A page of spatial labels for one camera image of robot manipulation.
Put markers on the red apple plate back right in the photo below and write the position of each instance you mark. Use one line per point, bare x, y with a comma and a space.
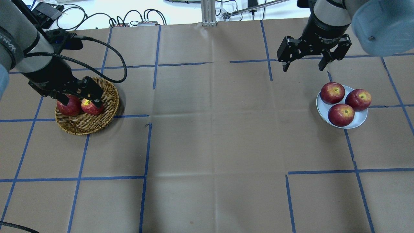
359, 100

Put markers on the aluminium frame post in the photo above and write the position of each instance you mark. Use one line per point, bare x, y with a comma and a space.
208, 13

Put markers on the red apple plate front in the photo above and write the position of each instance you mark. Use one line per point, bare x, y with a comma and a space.
341, 115

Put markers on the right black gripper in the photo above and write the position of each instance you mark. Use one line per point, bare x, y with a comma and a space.
323, 31

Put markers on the red apple plate back left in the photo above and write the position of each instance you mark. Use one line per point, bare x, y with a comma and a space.
332, 93

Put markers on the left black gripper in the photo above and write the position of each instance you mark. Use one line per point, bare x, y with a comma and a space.
48, 78

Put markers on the red apple with yellow top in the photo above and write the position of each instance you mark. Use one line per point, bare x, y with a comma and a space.
89, 108

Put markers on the woven wicker basket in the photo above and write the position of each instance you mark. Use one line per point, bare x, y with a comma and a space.
83, 123

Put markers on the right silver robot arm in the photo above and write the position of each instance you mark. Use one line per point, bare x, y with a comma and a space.
382, 27

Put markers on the red apple plate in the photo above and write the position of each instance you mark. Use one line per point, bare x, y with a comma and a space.
341, 115
332, 93
359, 100

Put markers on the light blue plate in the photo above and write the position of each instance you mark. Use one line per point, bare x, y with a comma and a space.
323, 108

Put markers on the red apple in basket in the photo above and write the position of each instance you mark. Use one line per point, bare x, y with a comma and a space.
73, 107

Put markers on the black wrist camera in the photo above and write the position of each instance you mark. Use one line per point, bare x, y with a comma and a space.
63, 40

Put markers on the metal rod reacher tool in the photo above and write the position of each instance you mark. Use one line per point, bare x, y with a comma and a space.
227, 15

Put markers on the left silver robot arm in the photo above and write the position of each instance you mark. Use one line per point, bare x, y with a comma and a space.
36, 56

